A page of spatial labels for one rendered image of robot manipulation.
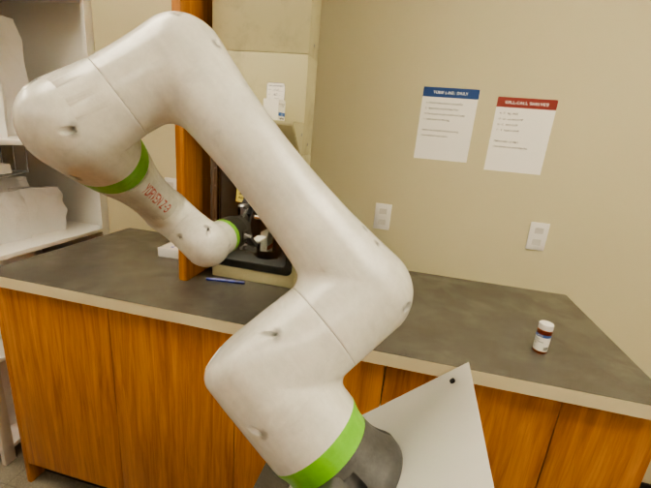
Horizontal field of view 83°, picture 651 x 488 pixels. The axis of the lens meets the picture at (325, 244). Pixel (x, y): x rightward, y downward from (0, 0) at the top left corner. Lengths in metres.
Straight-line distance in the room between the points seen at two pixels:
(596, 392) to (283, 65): 1.23
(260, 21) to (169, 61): 0.80
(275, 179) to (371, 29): 1.27
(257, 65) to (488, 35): 0.87
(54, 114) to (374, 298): 0.43
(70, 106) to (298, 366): 0.40
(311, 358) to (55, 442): 1.58
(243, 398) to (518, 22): 1.56
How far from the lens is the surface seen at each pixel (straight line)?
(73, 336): 1.56
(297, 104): 1.24
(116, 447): 1.73
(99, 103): 0.55
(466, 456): 0.48
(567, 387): 1.13
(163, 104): 0.55
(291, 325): 0.44
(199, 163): 1.39
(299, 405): 0.45
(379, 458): 0.51
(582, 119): 1.73
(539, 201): 1.71
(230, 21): 1.37
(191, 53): 0.54
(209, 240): 0.89
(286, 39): 1.29
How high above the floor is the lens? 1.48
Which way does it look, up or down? 16 degrees down
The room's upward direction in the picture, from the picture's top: 5 degrees clockwise
